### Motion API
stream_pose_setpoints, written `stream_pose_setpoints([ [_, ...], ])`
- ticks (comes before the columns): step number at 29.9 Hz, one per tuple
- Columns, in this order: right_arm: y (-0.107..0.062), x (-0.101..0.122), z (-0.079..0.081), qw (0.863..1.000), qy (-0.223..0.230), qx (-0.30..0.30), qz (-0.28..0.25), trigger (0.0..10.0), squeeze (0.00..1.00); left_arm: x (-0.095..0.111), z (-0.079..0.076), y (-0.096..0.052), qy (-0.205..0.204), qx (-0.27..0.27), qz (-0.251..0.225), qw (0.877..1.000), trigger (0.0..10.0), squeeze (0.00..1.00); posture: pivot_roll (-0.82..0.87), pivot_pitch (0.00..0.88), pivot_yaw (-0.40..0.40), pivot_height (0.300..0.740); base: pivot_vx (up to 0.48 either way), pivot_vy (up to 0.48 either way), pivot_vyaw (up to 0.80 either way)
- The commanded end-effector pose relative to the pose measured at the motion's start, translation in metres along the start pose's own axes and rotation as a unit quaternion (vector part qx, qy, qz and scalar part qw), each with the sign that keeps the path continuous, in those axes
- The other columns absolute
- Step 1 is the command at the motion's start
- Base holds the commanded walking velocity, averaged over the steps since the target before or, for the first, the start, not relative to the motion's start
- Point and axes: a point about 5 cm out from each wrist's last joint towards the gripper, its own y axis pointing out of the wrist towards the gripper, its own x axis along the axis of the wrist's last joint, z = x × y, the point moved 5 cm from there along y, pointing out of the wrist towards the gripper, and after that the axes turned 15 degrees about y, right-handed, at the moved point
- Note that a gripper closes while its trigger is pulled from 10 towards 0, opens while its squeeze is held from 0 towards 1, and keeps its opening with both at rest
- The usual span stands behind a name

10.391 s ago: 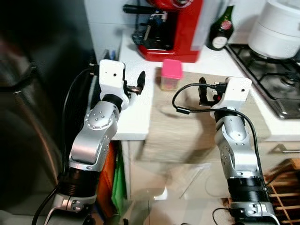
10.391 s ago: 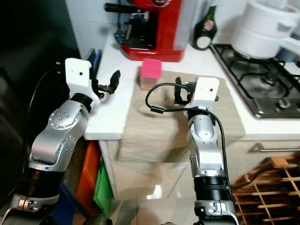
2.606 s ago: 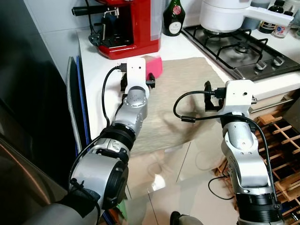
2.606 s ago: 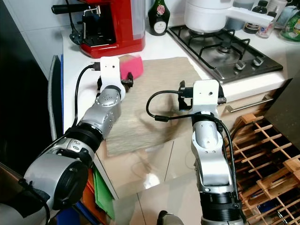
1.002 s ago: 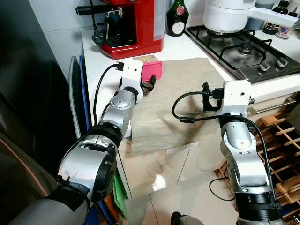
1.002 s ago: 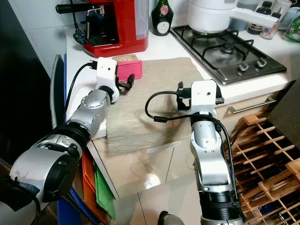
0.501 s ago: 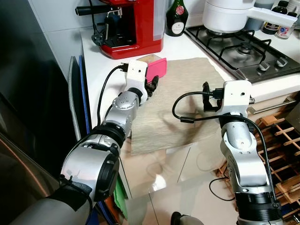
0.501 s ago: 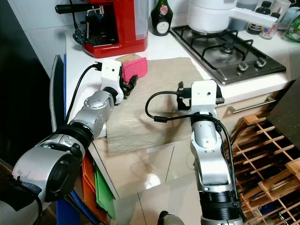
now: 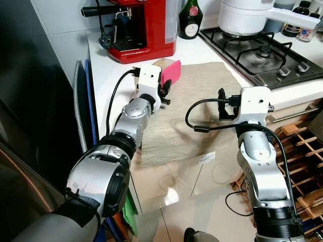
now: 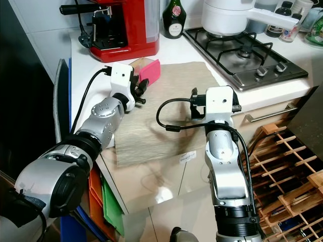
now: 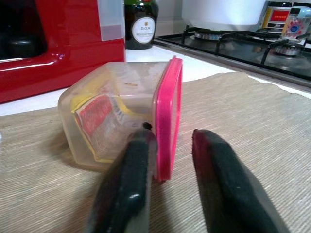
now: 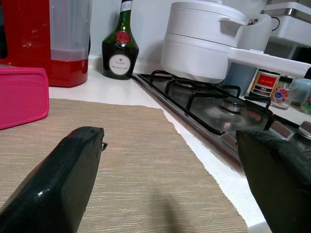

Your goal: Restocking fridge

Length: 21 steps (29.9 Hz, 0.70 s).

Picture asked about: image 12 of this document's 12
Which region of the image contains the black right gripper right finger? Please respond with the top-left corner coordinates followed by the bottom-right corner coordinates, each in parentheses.
top-left (235, 128), bottom-right (311, 233)

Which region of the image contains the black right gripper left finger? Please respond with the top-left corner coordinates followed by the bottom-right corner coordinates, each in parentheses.
top-left (0, 126), bottom-right (105, 233)

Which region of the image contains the pink lidded food container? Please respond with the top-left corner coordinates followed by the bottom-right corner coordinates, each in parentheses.
top-left (0, 67), bottom-right (50, 131)

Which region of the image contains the small clear glass jar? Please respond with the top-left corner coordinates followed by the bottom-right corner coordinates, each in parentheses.
top-left (300, 95), bottom-right (311, 115)

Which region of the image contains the beige woven placemat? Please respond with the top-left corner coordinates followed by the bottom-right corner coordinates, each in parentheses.
top-left (0, 98), bottom-right (249, 233)

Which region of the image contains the flower print glass jar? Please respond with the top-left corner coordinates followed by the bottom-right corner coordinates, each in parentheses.
top-left (270, 76), bottom-right (294, 111)

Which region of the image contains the pale teal jar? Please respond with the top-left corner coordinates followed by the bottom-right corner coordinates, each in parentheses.
top-left (290, 77), bottom-right (311, 105)

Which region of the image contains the red label jar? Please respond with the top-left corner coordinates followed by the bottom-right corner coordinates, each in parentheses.
top-left (248, 68), bottom-right (281, 100)

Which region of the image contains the steel gas hob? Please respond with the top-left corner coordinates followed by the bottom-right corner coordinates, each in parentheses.
top-left (132, 69), bottom-right (311, 176)

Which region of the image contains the white kettle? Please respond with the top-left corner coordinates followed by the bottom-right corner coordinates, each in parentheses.
top-left (237, 13), bottom-right (273, 53)

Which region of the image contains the red coffee machine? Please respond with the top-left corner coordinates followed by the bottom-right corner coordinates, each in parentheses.
top-left (0, 0), bottom-right (92, 88)

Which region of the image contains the dark green liqueur bottle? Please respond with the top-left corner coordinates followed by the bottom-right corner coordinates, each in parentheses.
top-left (101, 0), bottom-right (140, 81)

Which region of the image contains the white lidded pot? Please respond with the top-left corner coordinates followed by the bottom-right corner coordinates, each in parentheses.
top-left (160, 0), bottom-right (311, 84)

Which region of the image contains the white and steel box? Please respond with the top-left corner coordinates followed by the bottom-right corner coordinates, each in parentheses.
top-left (263, 1), bottom-right (311, 49)

